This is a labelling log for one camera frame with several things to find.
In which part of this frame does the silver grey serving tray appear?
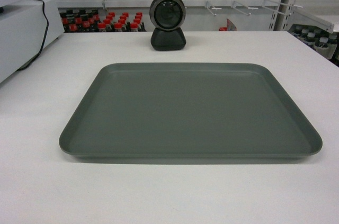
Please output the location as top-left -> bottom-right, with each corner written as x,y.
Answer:
59,62 -> 323,158

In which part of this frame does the white checkout table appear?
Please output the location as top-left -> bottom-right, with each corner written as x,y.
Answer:
1,31 -> 338,223

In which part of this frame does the red cap soy sauce bottle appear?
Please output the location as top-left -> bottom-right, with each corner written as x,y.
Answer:
97,22 -> 106,32
114,22 -> 123,32
130,22 -> 139,32

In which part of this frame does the black barcode scanner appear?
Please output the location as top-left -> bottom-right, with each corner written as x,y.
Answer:
149,0 -> 186,51

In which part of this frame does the white cash register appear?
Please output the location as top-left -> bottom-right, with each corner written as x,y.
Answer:
1,0 -> 64,82

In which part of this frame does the black register power cable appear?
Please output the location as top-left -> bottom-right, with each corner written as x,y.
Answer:
17,0 -> 50,71

